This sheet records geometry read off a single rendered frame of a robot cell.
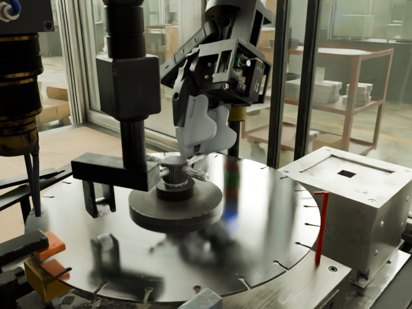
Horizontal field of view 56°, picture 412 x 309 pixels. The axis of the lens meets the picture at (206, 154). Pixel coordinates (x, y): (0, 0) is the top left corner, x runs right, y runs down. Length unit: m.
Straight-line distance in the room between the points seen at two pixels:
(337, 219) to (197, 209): 0.28
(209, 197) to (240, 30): 0.20
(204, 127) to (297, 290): 0.22
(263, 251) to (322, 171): 0.34
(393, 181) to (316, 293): 0.27
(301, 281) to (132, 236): 0.22
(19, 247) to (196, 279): 0.15
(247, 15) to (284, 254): 0.27
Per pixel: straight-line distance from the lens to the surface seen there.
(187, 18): 1.03
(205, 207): 0.43
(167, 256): 0.37
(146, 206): 0.43
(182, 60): 0.52
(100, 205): 0.41
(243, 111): 0.71
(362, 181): 0.68
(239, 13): 0.49
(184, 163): 0.43
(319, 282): 0.52
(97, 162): 0.38
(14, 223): 0.89
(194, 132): 0.45
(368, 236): 0.63
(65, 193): 0.51
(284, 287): 0.50
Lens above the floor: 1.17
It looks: 21 degrees down
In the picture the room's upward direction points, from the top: straight up
